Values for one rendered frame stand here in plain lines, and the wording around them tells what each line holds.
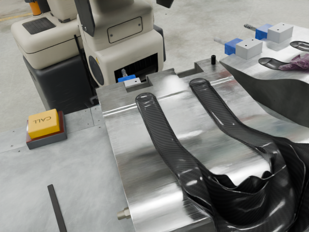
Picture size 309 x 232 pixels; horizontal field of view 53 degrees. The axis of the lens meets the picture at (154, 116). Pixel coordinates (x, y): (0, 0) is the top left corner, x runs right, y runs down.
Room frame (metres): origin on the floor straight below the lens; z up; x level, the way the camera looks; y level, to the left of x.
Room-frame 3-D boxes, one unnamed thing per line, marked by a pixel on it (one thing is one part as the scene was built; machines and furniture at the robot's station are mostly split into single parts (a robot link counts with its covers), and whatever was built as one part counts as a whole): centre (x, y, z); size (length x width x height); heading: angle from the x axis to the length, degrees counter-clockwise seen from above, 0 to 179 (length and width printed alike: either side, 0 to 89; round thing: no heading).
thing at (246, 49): (0.67, -0.22, 0.86); 0.13 x 0.05 x 0.05; 29
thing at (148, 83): (0.52, 0.02, 0.87); 0.05 x 0.05 x 0.04; 11
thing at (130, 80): (0.63, 0.05, 0.83); 0.13 x 0.05 x 0.05; 9
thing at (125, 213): (0.26, 0.07, 0.84); 0.02 x 0.01 x 0.02; 101
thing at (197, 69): (0.54, -0.08, 0.87); 0.05 x 0.05 x 0.04; 11
